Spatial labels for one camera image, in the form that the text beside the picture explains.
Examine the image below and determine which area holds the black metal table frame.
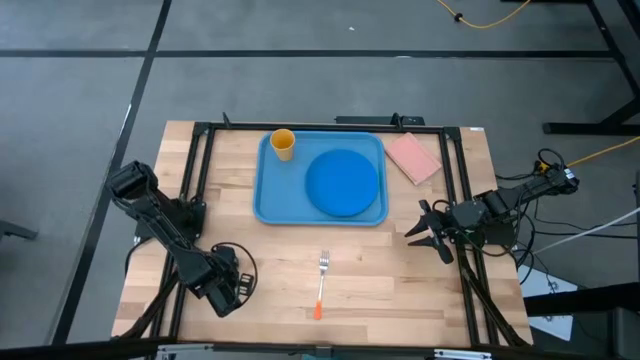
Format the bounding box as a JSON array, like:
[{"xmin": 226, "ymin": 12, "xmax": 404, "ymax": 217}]
[{"xmin": 112, "ymin": 118, "xmax": 534, "ymax": 349}]

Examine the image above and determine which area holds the black floor beam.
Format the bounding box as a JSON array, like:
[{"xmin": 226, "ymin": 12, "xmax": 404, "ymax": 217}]
[{"xmin": 522, "ymin": 281, "xmax": 640, "ymax": 317}]

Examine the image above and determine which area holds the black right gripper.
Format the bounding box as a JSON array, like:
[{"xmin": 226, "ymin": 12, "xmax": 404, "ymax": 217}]
[{"xmin": 404, "ymin": 199, "xmax": 471, "ymax": 265}]

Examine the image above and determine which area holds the light blue plastic tray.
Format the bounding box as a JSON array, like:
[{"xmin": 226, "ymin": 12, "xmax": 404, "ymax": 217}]
[{"xmin": 252, "ymin": 130, "xmax": 390, "ymax": 227}]

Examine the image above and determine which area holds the pink sponge cloth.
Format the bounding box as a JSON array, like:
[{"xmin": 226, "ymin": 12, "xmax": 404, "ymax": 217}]
[{"xmin": 384, "ymin": 131, "xmax": 443, "ymax": 187}]

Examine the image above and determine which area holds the black metal stand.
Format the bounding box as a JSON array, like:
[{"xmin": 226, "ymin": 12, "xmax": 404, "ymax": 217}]
[{"xmin": 501, "ymin": 0, "xmax": 640, "ymax": 136}]

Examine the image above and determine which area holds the yellow cable with black clip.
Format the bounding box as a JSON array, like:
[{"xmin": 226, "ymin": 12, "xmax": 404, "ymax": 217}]
[{"xmin": 435, "ymin": 0, "xmax": 532, "ymax": 30}]

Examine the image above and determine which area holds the yellow plastic cup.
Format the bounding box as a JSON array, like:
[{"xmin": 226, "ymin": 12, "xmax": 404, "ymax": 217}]
[{"xmin": 269, "ymin": 128, "xmax": 297, "ymax": 163}]

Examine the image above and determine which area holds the blue round plate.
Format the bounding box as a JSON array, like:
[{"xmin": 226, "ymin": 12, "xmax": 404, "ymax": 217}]
[{"xmin": 304, "ymin": 148, "xmax": 380, "ymax": 219}]

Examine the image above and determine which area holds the dark grey furniture foot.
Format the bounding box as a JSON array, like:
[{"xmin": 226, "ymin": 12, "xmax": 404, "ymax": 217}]
[{"xmin": 0, "ymin": 219, "xmax": 39, "ymax": 242}]

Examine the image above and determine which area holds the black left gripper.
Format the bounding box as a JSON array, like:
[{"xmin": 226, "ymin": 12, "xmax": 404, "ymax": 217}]
[{"xmin": 202, "ymin": 244, "xmax": 254, "ymax": 319}]

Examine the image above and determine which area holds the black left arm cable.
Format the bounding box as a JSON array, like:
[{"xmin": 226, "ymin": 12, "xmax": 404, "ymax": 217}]
[{"xmin": 211, "ymin": 241, "xmax": 259, "ymax": 302}]

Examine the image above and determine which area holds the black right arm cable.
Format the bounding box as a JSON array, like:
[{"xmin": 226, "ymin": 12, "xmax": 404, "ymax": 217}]
[{"xmin": 536, "ymin": 147, "xmax": 566, "ymax": 169}]

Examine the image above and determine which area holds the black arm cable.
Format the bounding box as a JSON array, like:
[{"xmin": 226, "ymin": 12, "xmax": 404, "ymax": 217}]
[
  {"xmin": 211, "ymin": 241, "xmax": 259, "ymax": 302},
  {"xmin": 536, "ymin": 147, "xmax": 566, "ymax": 169}
]

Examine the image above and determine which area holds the white cable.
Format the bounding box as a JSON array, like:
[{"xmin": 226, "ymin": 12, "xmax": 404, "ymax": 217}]
[{"xmin": 532, "ymin": 206, "xmax": 640, "ymax": 254}]

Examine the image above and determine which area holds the silver fork orange handle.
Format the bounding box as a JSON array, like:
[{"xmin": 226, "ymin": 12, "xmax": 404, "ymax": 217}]
[{"xmin": 312, "ymin": 250, "xmax": 331, "ymax": 321}]

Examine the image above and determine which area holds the white paper sheet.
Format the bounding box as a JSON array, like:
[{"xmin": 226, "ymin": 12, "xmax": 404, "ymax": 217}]
[{"xmin": 516, "ymin": 263, "xmax": 579, "ymax": 342}]

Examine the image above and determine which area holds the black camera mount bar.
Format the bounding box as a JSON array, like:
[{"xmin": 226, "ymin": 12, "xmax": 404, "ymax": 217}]
[{"xmin": 334, "ymin": 112, "xmax": 426, "ymax": 127}]

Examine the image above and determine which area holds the yellow cable with plug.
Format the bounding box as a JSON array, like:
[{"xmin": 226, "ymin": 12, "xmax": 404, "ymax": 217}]
[{"xmin": 535, "ymin": 135, "xmax": 640, "ymax": 174}]

